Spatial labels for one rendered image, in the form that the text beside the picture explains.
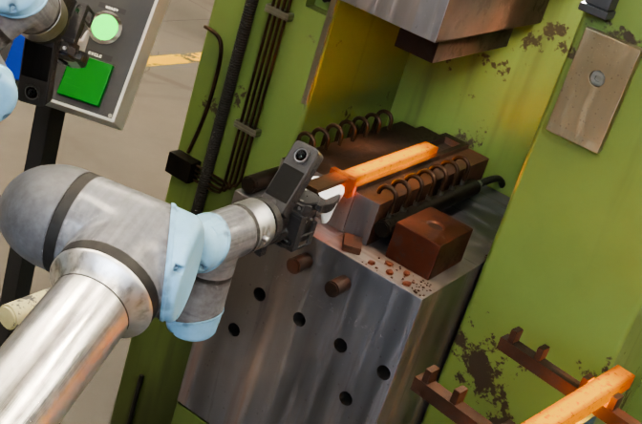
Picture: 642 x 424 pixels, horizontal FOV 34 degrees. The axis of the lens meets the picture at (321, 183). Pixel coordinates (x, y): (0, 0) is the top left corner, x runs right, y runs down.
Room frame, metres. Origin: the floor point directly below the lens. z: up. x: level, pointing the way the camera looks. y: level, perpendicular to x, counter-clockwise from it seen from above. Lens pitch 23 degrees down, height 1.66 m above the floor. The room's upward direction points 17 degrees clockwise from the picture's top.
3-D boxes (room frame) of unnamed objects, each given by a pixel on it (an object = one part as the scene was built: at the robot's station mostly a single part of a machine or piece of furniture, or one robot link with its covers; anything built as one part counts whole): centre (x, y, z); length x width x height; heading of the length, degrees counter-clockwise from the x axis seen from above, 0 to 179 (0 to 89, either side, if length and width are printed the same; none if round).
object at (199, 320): (1.30, 0.13, 0.88); 0.11 x 0.08 x 0.11; 80
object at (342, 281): (1.47, -0.07, 0.87); 0.04 x 0.03 x 0.03; 152
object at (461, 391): (1.23, -0.29, 0.96); 0.23 x 0.06 x 0.02; 144
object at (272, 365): (1.76, -0.16, 0.69); 0.56 x 0.38 x 0.45; 152
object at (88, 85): (1.65, 0.43, 1.01); 0.07 x 0.05 x 0.07; 87
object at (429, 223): (1.56, -0.20, 0.95); 0.12 x 0.09 x 0.07; 152
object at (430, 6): (1.78, -0.11, 1.32); 0.42 x 0.20 x 0.10; 152
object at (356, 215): (1.78, -0.11, 0.96); 0.42 x 0.20 x 0.09; 152
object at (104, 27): (1.69, 0.43, 1.09); 0.05 x 0.03 x 0.04; 62
